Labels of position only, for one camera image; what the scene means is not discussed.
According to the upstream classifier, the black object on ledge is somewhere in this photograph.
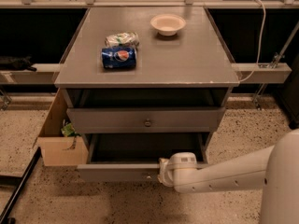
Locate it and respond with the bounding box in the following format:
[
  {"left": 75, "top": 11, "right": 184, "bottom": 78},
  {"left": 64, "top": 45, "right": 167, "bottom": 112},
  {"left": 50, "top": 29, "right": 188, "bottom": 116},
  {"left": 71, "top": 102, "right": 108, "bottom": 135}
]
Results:
[{"left": 0, "top": 56, "right": 36, "bottom": 72}]

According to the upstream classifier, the white cable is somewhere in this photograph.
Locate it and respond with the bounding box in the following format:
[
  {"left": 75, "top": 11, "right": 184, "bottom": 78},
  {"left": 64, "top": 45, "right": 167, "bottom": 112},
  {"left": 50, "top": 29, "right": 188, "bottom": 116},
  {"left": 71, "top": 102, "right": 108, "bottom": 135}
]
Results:
[{"left": 238, "top": 0, "right": 267, "bottom": 83}]

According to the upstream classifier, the cardboard box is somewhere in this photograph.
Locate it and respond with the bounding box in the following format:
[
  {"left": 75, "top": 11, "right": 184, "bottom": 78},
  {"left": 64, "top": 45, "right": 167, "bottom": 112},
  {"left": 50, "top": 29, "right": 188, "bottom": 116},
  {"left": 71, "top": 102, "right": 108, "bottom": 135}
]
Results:
[{"left": 36, "top": 91, "right": 88, "bottom": 166}]

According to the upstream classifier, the grey top drawer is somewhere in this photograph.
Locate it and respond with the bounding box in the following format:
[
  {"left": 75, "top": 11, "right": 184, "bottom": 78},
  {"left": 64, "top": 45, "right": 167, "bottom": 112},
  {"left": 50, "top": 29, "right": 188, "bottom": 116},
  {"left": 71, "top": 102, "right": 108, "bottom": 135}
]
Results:
[{"left": 67, "top": 107, "right": 225, "bottom": 134}]

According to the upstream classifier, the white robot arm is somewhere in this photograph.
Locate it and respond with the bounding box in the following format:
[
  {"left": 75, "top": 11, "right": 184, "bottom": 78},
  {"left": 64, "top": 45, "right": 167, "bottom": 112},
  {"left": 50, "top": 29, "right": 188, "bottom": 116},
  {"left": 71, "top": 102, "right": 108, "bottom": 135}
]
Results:
[{"left": 158, "top": 129, "right": 299, "bottom": 224}]

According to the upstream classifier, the grey drawer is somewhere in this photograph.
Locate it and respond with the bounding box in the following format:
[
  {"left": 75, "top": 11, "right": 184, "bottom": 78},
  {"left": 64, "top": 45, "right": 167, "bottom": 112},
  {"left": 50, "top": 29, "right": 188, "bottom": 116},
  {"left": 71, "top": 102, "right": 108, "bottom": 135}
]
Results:
[
  {"left": 78, "top": 133, "right": 206, "bottom": 182},
  {"left": 67, "top": 107, "right": 225, "bottom": 134}
]

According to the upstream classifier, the grey drawer cabinet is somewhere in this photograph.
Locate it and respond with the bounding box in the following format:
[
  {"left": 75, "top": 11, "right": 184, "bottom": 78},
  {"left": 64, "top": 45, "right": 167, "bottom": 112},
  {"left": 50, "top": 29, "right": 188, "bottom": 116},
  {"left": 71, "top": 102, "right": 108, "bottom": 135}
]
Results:
[{"left": 53, "top": 6, "right": 241, "bottom": 170}]

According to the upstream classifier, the crushed green white can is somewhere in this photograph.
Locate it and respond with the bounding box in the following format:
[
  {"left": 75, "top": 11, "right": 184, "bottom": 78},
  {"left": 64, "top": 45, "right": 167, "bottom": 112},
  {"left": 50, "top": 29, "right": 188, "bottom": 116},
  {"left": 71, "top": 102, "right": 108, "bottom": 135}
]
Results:
[{"left": 105, "top": 32, "right": 139, "bottom": 48}]

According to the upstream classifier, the black floor bar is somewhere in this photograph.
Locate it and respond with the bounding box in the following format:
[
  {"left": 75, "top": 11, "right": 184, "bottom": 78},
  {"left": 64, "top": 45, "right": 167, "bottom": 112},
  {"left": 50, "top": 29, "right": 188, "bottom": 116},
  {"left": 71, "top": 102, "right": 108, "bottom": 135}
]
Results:
[{"left": 0, "top": 148, "right": 41, "bottom": 224}]

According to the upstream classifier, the green packet in box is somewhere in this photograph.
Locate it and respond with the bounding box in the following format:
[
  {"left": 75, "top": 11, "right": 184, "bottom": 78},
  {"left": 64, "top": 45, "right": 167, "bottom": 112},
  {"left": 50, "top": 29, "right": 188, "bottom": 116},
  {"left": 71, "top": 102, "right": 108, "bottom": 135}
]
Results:
[{"left": 61, "top": 123, "right": 77, "bottom": 137}]

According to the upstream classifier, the blue pepsi can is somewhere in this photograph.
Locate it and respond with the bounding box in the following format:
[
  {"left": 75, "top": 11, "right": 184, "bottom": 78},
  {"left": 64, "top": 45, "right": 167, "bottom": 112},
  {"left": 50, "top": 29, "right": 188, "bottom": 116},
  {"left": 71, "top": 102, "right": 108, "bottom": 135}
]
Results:
[{"left": 101, "top": 47, "right": 136, "bottom": 69}]

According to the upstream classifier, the white bowl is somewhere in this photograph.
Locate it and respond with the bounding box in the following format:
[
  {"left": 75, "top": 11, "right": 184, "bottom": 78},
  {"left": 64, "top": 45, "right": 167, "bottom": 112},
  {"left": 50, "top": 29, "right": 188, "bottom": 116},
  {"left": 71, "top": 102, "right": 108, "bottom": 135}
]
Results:
[{"left": 150, "top": 14, "right": 186, "bottom": 36}]

